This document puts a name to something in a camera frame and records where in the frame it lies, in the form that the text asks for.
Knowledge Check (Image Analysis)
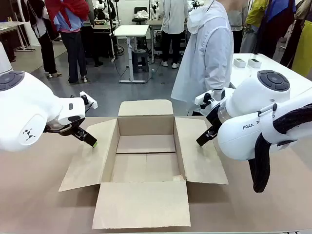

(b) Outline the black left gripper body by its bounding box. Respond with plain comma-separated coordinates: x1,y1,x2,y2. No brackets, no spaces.
43,118,85,137

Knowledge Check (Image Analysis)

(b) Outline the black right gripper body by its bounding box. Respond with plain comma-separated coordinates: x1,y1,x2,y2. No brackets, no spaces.
206,107,223,130

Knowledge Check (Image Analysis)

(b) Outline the brown cardboard box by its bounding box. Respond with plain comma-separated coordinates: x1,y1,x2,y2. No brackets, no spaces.
58,99,229,230

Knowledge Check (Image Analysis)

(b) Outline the small white box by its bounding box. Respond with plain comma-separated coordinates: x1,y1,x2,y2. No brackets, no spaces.
233,58,247,69
248,58,263,69

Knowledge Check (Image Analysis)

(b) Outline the person in white lab coat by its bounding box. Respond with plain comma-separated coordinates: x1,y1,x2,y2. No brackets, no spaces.
170,0,235,117

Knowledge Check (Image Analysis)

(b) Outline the person with red scarf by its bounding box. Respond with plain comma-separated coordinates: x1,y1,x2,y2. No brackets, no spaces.
44,0,90,84

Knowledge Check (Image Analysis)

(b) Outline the person in black clothes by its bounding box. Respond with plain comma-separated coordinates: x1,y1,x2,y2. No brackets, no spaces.
20,0,61,79

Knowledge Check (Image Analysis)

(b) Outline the grey plastic stool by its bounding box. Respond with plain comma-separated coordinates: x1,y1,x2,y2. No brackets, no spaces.
131,50,150,74

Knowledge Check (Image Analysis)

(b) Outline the person in dark blue coat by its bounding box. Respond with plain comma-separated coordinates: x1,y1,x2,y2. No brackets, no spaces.
257,0,297,61

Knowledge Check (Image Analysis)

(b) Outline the black metal stand pole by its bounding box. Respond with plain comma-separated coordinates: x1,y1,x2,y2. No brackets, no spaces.
109,0,118,63

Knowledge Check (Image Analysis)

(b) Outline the person in white shirt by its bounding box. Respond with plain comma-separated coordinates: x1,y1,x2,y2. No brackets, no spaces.
159,0,190,69

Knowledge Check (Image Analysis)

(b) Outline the person in yellow-green skirt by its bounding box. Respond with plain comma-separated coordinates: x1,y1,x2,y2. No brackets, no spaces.
280,0,312,78

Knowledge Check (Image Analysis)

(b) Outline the person in yellow jacket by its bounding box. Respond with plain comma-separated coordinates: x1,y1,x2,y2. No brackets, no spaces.
240,0,269,54

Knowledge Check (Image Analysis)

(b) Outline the white background work table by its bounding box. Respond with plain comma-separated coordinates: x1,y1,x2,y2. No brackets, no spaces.
0,21,36,52

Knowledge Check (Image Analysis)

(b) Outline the white standing desk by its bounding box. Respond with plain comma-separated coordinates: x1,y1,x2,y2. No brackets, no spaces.
113,24,150,84

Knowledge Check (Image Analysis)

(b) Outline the office chair with white cloth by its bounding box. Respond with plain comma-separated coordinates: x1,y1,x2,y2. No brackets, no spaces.
131,6,149,25

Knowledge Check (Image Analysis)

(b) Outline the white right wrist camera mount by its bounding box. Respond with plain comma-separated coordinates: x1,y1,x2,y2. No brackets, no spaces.
195,89,226,109

